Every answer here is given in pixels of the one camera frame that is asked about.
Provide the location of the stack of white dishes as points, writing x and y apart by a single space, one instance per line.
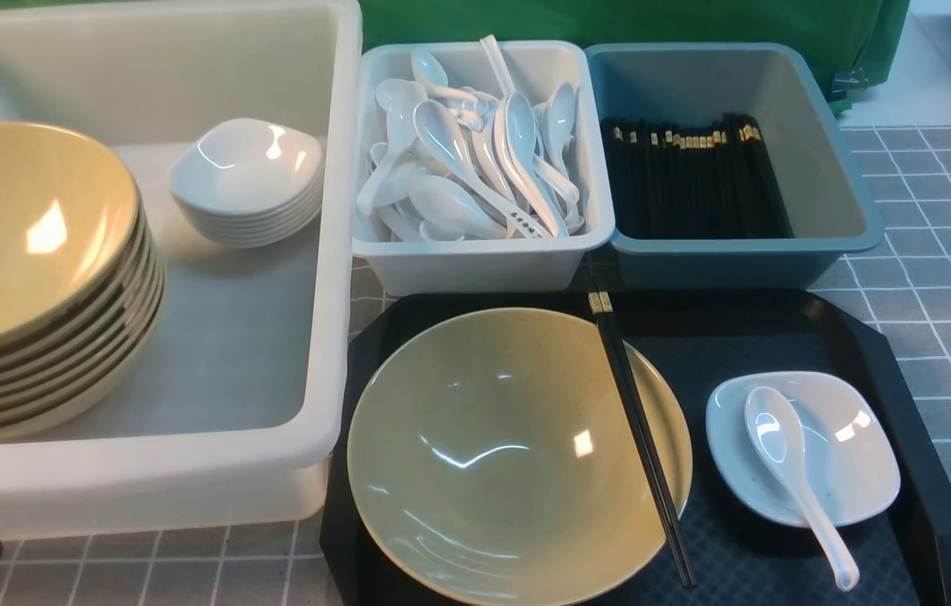
250 183

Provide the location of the white square sauce dish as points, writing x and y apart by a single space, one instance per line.
849 460

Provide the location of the blue-grey chopstick bin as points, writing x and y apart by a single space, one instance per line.
693 84

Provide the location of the stack of beige bowls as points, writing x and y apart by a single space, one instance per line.
82 285

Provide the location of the pile of black chopsticks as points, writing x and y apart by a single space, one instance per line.
715 181

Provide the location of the grey checkered tablecloth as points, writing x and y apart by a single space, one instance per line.
903 287

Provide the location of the white ceramic soup spoon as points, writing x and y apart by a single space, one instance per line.
777 435

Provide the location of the beige noodle bowl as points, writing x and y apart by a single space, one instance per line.
491 459

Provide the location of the large white plastic bin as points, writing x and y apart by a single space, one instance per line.
234 406

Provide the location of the black chopstick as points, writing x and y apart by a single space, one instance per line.
652 471
629 370

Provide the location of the pile of white spoons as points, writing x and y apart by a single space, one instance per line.
476 141

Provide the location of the white spoon bin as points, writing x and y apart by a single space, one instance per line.
405 268

